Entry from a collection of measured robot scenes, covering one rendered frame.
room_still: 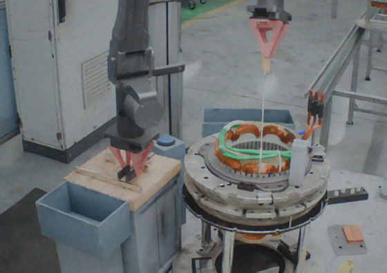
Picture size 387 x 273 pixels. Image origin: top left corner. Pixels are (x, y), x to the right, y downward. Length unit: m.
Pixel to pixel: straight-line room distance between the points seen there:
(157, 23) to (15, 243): 1.68
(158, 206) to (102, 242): 0.21
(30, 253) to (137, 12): 1.93
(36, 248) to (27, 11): 1.47
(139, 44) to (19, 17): 2.42
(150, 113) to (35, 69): 2.44
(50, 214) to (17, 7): 2.40
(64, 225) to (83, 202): 0.11
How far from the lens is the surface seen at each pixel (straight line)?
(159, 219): 1.18
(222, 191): 1.02
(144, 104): 0.94
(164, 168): 1.16
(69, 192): 1.15
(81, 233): 1.02
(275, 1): 1.04
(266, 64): 1.05
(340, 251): 1.38
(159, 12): 1.43
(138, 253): 1.13
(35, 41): 3.29
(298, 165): 1.02
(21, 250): 2.72
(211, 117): 1.48
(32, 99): 3.47
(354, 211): 1.57
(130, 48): 0.96
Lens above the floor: 1.63
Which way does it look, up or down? 24 degrees down
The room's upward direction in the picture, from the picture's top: straight up
